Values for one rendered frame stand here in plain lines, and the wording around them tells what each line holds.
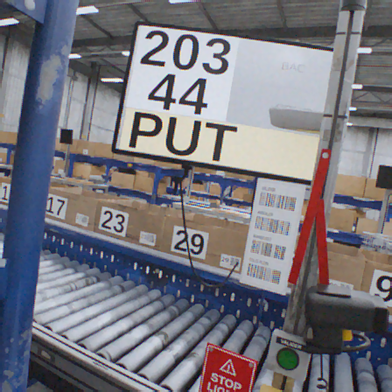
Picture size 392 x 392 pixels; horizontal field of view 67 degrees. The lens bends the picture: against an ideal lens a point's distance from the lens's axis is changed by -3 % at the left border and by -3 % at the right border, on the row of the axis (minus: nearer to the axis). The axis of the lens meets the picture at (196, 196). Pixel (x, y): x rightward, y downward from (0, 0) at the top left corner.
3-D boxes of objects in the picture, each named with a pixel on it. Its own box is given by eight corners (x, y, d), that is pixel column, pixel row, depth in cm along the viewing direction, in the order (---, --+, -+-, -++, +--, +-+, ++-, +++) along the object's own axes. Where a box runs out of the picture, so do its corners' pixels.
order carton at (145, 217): (91, 233, 149) (96, 199, 148) (128, 228, 176) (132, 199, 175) (159, 253, 133) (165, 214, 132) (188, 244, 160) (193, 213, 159)
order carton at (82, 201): (38, 217, 164) (42, 186, 164) (78, 214, 191) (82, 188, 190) (92, 233, 148) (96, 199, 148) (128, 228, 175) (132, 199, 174)
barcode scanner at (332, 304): (386, 374, 41) (391, 302, 41) (300, 356, 46) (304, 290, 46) (379, 353, 47) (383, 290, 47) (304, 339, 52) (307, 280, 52)
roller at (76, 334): (55, 354, 80) (51, 336, 81) (155, 300, 128) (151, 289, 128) (67, 353, 78) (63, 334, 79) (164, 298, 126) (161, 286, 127)
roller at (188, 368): (171, 412, 66) (152, 405, 68) (237, 326, 113) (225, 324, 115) (172, 391, 66) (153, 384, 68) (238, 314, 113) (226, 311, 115)
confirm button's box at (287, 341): (263, 370, 52) (271, 333, 51) (267, 361, 54) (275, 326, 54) (304, 385, 49) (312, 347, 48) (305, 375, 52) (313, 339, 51)
